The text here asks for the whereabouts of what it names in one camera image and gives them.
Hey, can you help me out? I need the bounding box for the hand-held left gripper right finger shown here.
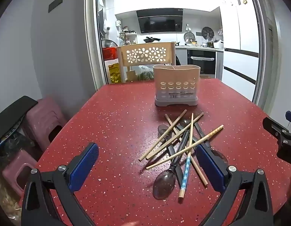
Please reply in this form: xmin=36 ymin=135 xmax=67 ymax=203
xmin=195 ymin=144 xmax=275 ymax=226

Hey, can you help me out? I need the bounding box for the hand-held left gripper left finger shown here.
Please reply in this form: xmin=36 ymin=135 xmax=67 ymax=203
xmin=21 ymin=142 xmax=99 ymax=226

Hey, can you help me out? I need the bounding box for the wooden chopstick with blue pattern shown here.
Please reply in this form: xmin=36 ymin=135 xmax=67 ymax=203
xmin=178 ymin=112 xmax=194 ymax=199

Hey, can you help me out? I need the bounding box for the dark spoon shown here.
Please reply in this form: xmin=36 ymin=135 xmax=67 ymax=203
xmin=168 ymin=144 xmax=185 ymax=183

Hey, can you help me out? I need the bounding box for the wooden chopstick with dotted end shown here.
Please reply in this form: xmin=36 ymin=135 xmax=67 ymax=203
xmin=146 ymin=125 xmax=224 ymax=170

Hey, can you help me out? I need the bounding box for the large dark-handled spoon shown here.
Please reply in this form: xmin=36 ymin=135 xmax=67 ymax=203
xmin=152 ymin=129 xmax=190 ymax=200

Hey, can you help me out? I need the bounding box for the plain wooden chopstick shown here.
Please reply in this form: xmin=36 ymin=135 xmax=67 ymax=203
xmin=138 ymin=110 xmax=187 ymax=162
xmin=165 ymin=114 xmax=209 ymax=187
xmin=146 ymin=112 xmax=204 ymax=160

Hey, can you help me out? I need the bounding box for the beige plastic utensil holder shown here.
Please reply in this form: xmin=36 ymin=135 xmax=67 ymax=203
xmin=152 ymin=64 xmax=201 ymax=107

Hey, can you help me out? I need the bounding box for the pink plastic stool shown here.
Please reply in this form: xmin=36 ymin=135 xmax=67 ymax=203
xmin=2 ymin=149 xmax=40 ymax=208
xmin=23 ymin=96 xmax=68 ymax=153

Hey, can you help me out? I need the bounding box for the black flat board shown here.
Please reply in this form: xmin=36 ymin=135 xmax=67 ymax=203
xmin=0 ymin=96 xmax=39 ymax=146

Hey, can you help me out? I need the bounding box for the yellow package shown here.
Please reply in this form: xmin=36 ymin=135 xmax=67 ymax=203
xmin=108 ymin=63 xmax=121 ymax=84

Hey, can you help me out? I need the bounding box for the black built-in oven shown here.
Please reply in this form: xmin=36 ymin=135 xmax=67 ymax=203
xmin=186 ymin=49 xmax=216 ymax=76

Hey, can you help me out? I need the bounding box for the white refrigerator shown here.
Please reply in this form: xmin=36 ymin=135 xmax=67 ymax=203
xmin=219 ymin=0 xmax=261 ymax=102

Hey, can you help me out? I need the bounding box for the bag of green vegetables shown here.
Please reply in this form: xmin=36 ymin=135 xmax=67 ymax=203
xmin=135 ymin=65 xmax=155 ymax=82

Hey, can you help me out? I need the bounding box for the round metal steamer rack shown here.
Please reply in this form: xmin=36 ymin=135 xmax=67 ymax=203
xmin=202 ymin=27 xmax=214 ymax=40

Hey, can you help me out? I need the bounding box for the red plastic basket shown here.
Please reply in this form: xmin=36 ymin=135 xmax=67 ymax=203
xmin=102 ymin=47 xmax=118 ymax=60

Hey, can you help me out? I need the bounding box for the round metal strainer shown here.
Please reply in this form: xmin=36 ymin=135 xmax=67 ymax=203
xmin=184 ymin=32 xmax=196 ymax=43

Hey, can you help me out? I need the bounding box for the steel bowl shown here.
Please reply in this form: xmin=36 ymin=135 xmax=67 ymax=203
xmin=101 ymin=39 xmax=118 ymax=49

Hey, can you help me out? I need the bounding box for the beige chair with flower cutouts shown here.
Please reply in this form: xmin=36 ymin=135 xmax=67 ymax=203
xmin=116 ymin=42 xmax=176 ymax=83

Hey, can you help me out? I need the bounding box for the spice rack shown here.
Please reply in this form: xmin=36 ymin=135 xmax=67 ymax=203
xmin=123 ymin=29 xmax=138 ymax=45

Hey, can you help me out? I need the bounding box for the black range hood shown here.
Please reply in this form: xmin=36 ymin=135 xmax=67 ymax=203
xmin=136 ymin=9 xmax=184 ymax=34

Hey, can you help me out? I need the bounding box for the silver sliding door frame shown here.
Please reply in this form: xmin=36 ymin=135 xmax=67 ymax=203
xmin=84 ymin=0 xmax=108 ymax=92

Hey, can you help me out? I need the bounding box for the black wall switch panel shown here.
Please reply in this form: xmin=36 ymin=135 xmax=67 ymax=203
xmin=48 ymin=0 xmax=64 ymax=13

